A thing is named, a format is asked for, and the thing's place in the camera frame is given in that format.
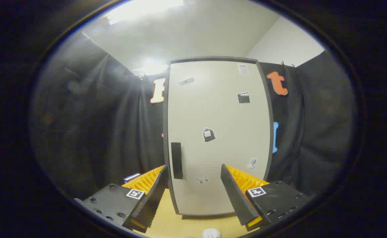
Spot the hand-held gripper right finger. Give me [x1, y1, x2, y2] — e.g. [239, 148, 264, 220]
[221, 164, 310, 232]

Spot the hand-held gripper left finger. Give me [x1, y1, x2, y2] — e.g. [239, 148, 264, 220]
[74, 165, 169, 233]

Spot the white shoe with metal eyelets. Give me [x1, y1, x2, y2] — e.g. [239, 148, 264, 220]
[202, 228, 221, 238]

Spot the grey shoe cabinet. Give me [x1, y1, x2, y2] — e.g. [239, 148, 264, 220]
[163, 56, 274, 219]

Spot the white shoe cabinet door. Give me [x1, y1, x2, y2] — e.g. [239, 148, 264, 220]
[167, 61, 271, 215]

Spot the blue spine book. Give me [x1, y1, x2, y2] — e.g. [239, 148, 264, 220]
[123, 173, 142, 183]

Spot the black backdrop cloth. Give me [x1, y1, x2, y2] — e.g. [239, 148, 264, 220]
[31, 33, 358, 199]

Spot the black door handle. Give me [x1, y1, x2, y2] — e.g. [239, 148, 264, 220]
[171, 142, 183, 179]

